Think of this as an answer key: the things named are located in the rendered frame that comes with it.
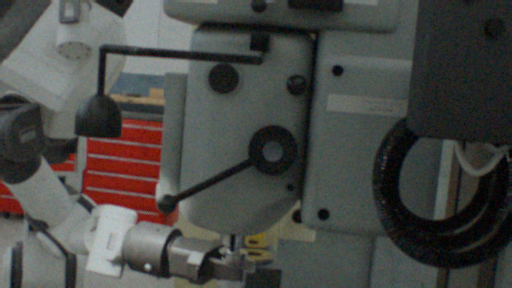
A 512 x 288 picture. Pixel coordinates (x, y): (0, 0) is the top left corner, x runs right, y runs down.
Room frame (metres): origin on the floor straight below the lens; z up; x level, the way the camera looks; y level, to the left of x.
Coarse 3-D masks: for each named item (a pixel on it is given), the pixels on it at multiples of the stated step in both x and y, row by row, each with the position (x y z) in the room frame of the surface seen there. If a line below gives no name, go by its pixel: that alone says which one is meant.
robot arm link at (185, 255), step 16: (144, 240) 1.14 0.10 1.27; (160, 240) 1.13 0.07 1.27; (176, 240) 1.14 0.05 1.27; (192, 240) 1.16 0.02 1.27; (208, 240) 1.17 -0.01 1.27; (144, 256) 1.13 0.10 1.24; (160, 256) 1.12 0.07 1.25; (176, 256) 1.11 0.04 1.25; (192, 256) 1.08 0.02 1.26; (208, 256) 1.10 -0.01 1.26; (144, 272) 1.15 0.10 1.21; (160, 272) 1.12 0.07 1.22; (176, 272) 1.11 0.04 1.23; (192, 272) 1.07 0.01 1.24
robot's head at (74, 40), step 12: (72, 0) 1.30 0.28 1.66; (84, 0) 1.31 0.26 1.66; (72, 12) 1.29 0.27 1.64; (84, 12) 1.29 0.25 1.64; (60, 24) 1.28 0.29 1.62; (72, 24) 1.27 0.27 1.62; (84, 24) 1.28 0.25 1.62; (60, 36) 1.26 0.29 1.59; (72, 36) 1.25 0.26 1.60; (84, 36) 1.26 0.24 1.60; (60, 48) 1.27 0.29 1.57; (72, 48) 1.27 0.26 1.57; (84, 48) 1.27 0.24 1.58
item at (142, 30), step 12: (144, 0) 10.26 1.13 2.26; (156, 0) 10.25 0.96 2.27; (132, 12) 10.28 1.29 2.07; (144, 12) 10.26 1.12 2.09; (156, 12) 10.25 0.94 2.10; (132, 24) 10.28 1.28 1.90; (144, 24) 10.26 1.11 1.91; (156, 24) 10.25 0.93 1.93; (132, 36) 10.28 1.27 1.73; (144, 36) 10.26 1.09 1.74; (156, 36) 10.24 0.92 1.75
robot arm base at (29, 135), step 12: (0, 108) 1.31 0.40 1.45; (12, 108) 1.30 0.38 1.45; (24, 108) 1.27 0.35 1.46; (36, 108) 1.30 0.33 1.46; (12, 120) 1.23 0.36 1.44; (24, 120) 1.26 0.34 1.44; (36, 120) 1.29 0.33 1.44; (0, 132) 1.22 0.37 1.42; (12, 132) 1.23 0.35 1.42; (24, 132) 1.26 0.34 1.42; (36, 132) 1.29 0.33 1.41; (0, 144) 1.22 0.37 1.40; (12, 144) 1.22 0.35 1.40; (24, 144) 1.26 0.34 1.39; (36, 144) 1.29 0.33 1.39; (12, 156) 1.23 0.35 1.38; (24, 156) 1.25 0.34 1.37
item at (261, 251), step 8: (256, 240) 1.67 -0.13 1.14; (264, 240) 1.67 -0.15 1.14; (248, 248) 1.60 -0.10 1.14; (256, 248) 1.60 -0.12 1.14; (264, 248) 1.62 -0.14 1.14; (272, 248) 1.65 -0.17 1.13; (248, 256) 1.52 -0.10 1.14; (256, 256) 1.53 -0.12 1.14; (264, 256) 1.53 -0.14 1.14; (272, 256) 1.54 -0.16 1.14; (256, 264) 1.50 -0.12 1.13; (264, 264) 1.51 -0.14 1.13; (272, 264) 1.52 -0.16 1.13; (280, 264) 1.52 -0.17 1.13; (256, 272) 1.49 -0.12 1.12; (264, 272) 1.49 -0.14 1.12; (272, 272) 1.49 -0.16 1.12; (280, 272) 1.49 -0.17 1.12; (248, 280) 1.49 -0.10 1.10; (256, 280) 1.49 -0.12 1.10; (264, 280) 1.49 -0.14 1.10; (272, 280) 1.49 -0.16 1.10; (280, 280) 1.49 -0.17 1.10
